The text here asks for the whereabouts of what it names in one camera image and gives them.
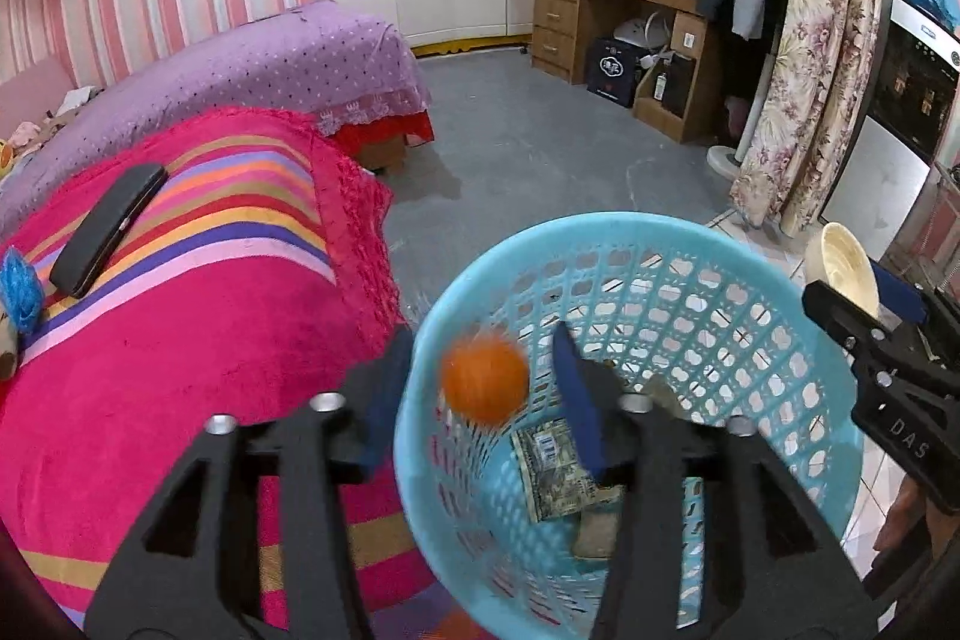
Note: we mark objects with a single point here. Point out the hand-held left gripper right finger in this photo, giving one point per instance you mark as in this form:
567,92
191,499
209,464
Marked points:
577,400

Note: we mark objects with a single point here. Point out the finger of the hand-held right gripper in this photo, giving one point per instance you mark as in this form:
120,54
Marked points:
900,299
847,321

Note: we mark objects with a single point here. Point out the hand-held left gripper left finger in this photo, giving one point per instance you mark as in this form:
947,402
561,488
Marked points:
382,400

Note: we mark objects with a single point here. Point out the cream round bowl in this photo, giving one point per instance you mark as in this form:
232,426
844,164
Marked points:
840,265

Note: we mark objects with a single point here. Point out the camouflage print packet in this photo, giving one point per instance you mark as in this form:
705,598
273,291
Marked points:
547,475

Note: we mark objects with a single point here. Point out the orange fruit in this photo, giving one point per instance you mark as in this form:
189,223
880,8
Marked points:
480,377

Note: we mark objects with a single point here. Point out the light blue plastic basket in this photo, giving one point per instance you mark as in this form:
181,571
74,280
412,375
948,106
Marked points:
675,250

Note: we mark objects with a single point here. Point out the blue mesh puff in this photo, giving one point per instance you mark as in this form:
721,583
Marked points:
19,291

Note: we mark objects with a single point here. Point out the person's right hand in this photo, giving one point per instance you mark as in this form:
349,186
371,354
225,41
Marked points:
904,520

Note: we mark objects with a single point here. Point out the white black appliance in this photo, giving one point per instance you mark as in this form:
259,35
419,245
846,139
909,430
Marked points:
885,175

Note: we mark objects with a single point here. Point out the floral cream curtain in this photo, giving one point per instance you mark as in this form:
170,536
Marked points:
810,85

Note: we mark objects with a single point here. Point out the black flat case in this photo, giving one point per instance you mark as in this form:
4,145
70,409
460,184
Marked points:
105,227

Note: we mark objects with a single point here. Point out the black cardboard box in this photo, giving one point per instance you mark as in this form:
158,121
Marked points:
615,74

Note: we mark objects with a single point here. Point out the white small fan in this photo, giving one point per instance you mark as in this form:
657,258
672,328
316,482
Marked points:
641,31

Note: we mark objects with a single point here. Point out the purple dotted bedspread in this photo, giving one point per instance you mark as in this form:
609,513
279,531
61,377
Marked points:
262,63

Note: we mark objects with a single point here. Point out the wooden desk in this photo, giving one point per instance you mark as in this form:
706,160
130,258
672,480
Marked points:
555,10

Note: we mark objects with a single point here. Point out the pink bed headboard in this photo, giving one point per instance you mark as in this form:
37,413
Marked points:
30,89

